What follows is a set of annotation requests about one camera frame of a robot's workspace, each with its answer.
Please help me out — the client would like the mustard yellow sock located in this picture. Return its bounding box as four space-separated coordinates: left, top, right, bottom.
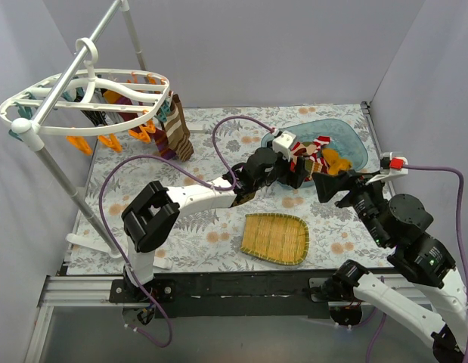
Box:
321 148 352 176

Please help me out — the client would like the brown olive sock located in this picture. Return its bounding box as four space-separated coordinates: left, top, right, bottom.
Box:
291 141 323 173

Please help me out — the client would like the red white striped sock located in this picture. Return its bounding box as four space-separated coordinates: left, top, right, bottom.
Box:
291 136 331 172

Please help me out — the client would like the brown cream striped sock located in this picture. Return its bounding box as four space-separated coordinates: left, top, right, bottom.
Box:
164 94 194 162

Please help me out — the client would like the white round clip hanger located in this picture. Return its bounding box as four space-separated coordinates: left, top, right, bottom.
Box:
0 38 170 137

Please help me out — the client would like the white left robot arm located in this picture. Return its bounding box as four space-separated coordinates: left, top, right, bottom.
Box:
121 147 308 303

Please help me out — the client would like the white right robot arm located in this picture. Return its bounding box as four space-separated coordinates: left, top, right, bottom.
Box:
310 165 468 362

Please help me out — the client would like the blue transparent plastic basin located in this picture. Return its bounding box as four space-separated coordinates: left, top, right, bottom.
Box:
280 119 368 171

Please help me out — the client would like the woven bamboo tray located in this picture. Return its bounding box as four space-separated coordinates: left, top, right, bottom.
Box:
240 213 310 265

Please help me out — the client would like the floral patterned table mat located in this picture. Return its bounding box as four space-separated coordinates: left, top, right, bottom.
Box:
86 104 389 272

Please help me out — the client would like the purple striped sock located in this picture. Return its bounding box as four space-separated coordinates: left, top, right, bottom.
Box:
128 102 175 160

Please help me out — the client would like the black white striped sock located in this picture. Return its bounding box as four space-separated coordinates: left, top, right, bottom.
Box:
81 88 115 127

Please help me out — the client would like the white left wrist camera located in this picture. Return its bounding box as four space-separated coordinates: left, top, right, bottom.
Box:
271 129 296 160

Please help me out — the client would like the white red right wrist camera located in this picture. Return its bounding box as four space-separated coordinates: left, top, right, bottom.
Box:
367 152 408 185

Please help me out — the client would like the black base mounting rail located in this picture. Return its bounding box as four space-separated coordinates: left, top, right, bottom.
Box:
108 268 363 321

